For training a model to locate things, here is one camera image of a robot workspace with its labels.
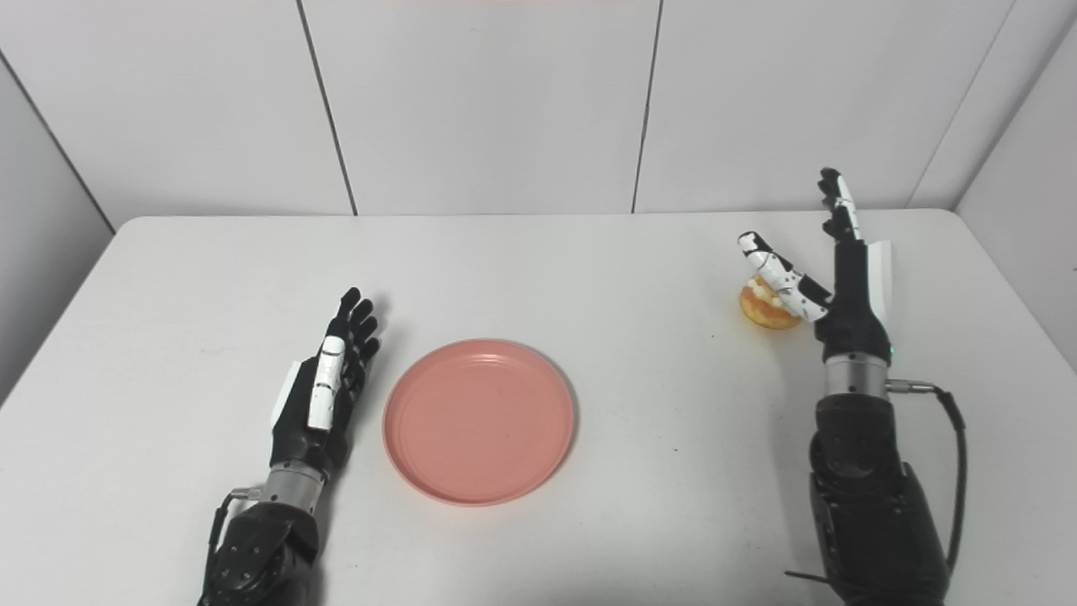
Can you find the pink round plate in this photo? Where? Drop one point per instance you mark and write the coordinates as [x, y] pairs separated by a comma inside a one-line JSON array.
[[479, 422]]

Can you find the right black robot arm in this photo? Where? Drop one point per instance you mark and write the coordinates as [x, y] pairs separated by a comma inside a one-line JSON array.
[[875, 488]]

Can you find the cream puff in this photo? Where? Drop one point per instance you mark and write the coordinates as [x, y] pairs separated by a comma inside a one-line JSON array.
[[761, 310]]

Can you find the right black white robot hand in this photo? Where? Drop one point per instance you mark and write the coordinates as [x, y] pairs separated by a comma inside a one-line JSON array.
[[846, 286]]

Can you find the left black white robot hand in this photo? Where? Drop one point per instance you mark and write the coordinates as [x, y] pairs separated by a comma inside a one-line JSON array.
[[324, 396]]

